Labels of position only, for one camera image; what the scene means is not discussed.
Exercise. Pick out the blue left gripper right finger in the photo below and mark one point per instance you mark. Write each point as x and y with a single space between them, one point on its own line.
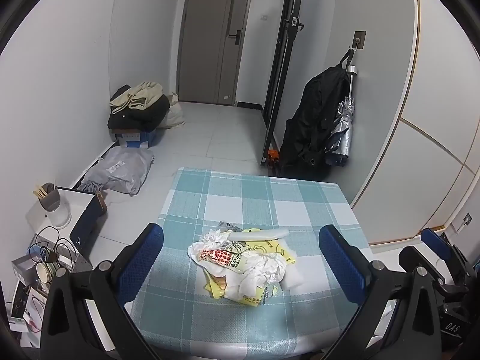
349 265

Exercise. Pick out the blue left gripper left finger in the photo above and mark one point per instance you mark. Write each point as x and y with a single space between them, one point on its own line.
134 262

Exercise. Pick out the white tissue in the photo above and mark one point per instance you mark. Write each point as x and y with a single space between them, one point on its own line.
293 277

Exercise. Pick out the white foam strip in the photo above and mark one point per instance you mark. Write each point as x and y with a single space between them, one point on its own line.
258 236

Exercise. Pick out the red checkered snack wrapper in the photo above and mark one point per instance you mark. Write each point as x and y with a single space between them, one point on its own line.
221 258

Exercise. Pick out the teal checked tablecloth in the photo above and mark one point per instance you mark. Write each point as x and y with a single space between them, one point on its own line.
173 311

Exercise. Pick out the white navy box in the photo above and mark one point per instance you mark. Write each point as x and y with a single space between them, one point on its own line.
71 224

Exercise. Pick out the paper cup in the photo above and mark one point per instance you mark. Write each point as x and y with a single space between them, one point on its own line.
46 271

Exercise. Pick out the grey parcel bag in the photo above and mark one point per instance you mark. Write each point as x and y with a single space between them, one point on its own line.
123 170

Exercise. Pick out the grey chopstick holder cup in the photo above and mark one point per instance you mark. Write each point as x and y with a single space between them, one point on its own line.
48 196

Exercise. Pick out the silver folded umbrella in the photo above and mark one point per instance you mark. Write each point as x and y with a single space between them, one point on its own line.
338 148

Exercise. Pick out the blue cardboard box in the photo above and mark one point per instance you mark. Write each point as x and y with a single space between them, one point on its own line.
133 138

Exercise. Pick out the white wardrobe with gold trim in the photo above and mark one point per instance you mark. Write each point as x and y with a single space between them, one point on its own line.
431 160

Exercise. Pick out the black jacket on hook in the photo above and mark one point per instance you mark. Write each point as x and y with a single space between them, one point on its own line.
302 154

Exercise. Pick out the white canvas bag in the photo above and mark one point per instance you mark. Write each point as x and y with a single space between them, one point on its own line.
175 117

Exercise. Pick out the pile of clothes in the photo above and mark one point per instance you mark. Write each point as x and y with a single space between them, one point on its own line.
142 107

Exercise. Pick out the black metal rack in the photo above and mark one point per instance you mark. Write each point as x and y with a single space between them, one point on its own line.
288 28

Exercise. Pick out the grey entrance door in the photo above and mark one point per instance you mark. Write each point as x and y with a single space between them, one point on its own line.
210 50

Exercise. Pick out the wall power socket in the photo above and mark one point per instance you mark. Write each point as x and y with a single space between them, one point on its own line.
467 219

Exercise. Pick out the wall hook plate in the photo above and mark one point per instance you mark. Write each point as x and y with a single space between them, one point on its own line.
358 42

